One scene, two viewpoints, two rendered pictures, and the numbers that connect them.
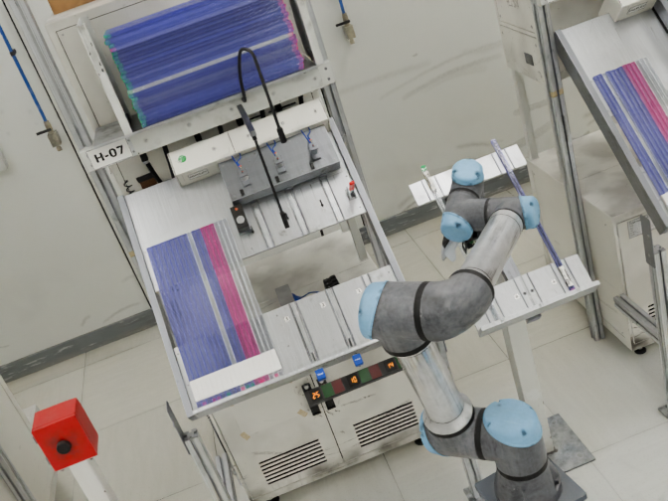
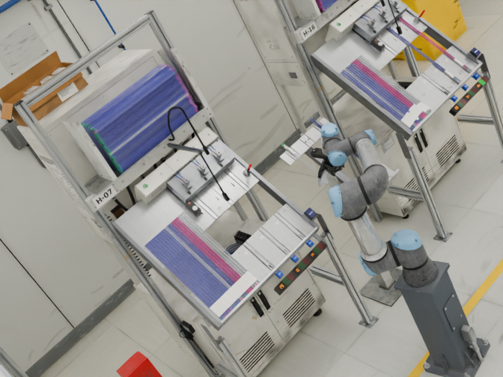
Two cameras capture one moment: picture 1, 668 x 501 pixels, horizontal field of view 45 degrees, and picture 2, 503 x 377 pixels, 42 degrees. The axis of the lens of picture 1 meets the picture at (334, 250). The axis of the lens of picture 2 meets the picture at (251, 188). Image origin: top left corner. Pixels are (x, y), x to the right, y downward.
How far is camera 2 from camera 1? 1.23 m
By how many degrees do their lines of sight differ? 19
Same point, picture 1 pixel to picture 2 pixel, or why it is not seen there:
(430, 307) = (369, 185)
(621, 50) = (347, 54)
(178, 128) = (138, 168)
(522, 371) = not seen: hidden behind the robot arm
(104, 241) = (30, 290)
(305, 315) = (254, 247)
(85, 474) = not seen: outside the picture
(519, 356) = not seen: hidden behind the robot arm
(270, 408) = (237, 321)
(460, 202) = (334, 144)
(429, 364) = (367, 220)
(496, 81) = (244, 102)
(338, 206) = (242, 182)
